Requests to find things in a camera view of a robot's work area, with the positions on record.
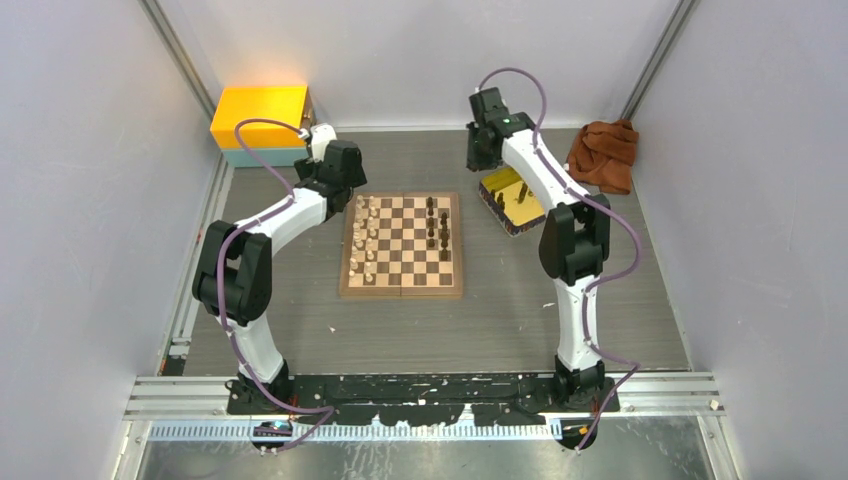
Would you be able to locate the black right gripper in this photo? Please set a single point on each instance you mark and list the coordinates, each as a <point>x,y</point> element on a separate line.
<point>475,161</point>

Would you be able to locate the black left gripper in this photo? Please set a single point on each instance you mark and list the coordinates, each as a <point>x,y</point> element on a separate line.
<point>309,169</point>

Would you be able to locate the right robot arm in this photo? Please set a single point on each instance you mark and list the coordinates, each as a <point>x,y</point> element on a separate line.
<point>575,239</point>

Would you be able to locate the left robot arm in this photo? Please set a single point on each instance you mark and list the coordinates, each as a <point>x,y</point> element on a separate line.
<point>234,276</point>

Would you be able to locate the wooden chess board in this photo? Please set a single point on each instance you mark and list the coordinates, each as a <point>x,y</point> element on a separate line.
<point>385,253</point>

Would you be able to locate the yellow drawer box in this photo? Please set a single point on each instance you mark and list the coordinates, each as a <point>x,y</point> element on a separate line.
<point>289,104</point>

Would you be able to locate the yellow tin tray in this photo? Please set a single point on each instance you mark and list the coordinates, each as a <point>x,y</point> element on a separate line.
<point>510,200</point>

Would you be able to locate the brown cloth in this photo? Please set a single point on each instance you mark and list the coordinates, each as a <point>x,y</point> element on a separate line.
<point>603,155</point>

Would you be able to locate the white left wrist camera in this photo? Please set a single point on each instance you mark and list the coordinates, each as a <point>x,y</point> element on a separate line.
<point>320,135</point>

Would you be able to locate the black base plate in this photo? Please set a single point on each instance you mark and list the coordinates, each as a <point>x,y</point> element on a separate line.
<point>423,400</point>

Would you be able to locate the aluminium frame rail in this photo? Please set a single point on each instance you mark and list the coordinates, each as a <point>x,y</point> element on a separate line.
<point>212,408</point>

